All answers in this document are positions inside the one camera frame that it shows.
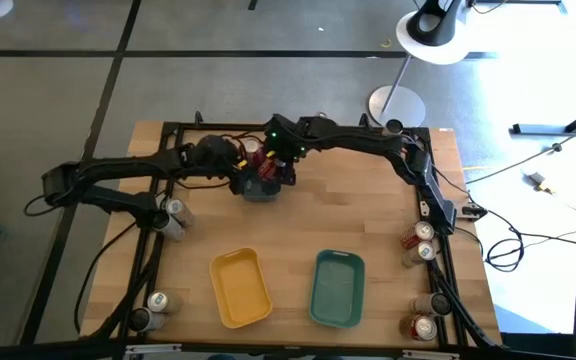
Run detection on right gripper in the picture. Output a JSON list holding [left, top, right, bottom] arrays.
[[261, 113, 312, 187]]

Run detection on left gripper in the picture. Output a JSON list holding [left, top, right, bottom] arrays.
[[192, 133, 267, 180]]

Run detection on dark blue-grey plastic bin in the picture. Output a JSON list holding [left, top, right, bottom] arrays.
[[231, 144, 282, 204]]

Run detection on grey can with black top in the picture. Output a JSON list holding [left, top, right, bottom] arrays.
[[151, 213, 187, 243], [128, 306, 169, 334], [410, 292, 453, 318], [383, 117, 405, 137]]

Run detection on yellow plastic bin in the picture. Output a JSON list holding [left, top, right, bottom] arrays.
[[208, 247, 274, 330]]

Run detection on teal green plastic bin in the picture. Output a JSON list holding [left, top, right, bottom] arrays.
[[308, 249, 367, 330]]

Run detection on white floor lamp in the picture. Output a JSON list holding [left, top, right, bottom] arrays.
[[367, 8, 475, 129]]

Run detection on small black control box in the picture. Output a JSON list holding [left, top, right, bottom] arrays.
[[457, 203, 489, 221]]

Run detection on black curved plastic stand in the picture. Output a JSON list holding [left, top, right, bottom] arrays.
[[419, 0, 464, 48]]

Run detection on grey power adapter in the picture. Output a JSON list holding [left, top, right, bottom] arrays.
[[522, 169, 554, 195]]

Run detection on black desk leg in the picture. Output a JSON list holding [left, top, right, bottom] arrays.
[[511, 97, 576, 136]]

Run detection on black metal beam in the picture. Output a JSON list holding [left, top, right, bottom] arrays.
[[0, 338, 576, 360]]

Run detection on black metal table frame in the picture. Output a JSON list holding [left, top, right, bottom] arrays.
[[80, 110, 504, 351]]

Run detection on silver metal bracket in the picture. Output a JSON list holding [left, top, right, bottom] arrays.
[[401, 348, 462, 360], [124, 342, 183, 360]]

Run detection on black looped cable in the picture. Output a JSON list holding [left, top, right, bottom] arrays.
[[455, 207, 576, 274]]

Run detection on grey cable with clip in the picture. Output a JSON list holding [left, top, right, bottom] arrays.
[[464, 123, 576, 186]]

